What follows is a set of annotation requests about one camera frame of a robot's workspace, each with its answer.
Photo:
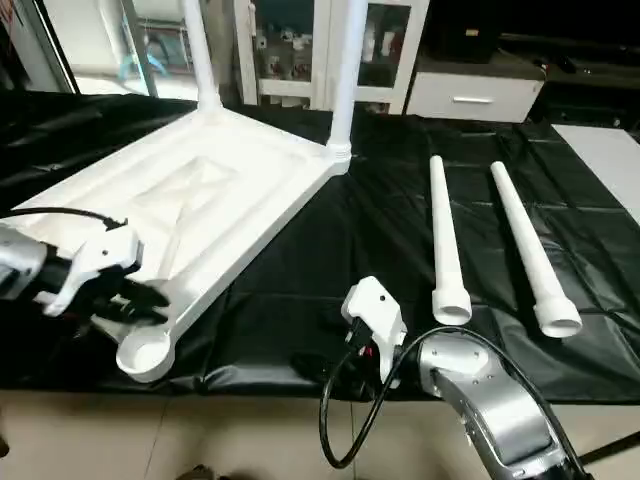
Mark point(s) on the black work mat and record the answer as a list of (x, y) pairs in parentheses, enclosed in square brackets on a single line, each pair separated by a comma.
[(330, 260)]

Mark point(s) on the white flat panel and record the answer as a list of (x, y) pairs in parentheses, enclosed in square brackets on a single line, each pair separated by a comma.
[(605, 170)]

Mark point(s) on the storage rack with items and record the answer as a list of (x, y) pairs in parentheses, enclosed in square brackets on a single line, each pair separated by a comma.
[(155, 40)]

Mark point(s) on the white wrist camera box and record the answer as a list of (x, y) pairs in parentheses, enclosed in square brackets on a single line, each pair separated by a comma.
[(378, 315), (95, 255)]

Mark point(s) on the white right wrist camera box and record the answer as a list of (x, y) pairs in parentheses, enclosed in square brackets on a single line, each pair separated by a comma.
[(378, 315)]

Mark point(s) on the white plastic table top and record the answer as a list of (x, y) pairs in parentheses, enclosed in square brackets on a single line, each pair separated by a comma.
[(220, 190)]

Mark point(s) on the white plastic table leg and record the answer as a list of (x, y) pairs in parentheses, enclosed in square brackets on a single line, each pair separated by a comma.
[(202, 55), (347, 80), (535, 260), (445, 250)]

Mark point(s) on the white glass door cabinet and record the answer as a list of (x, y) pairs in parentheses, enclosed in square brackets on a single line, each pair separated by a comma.
[(290, 45)]

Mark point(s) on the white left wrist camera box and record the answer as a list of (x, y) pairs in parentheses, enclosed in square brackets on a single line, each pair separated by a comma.
[(95, 255)]

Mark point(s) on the white drawer unit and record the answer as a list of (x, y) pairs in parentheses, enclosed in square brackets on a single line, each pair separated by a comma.
[(475, 97)]

